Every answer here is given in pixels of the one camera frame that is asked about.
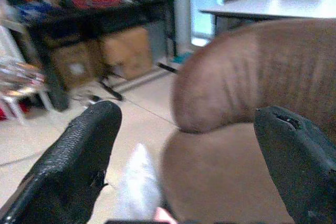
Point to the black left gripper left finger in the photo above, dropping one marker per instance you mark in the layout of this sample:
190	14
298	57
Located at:
63	161

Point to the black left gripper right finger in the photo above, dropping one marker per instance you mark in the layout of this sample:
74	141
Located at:
296	161

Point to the brown sofa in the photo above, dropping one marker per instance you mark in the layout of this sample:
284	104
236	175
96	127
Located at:
249	103

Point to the cardboard box with white label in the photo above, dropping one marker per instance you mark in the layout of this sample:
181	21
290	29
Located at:
72	66

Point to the white folding chair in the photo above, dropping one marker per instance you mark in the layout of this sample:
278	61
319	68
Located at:
18	77

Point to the large cardboard box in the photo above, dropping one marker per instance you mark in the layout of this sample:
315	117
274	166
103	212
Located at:
128	53

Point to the black cluttered table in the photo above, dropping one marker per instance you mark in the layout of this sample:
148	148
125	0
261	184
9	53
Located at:
86	22

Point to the white table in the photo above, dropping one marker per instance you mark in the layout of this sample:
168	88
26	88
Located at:
273	7

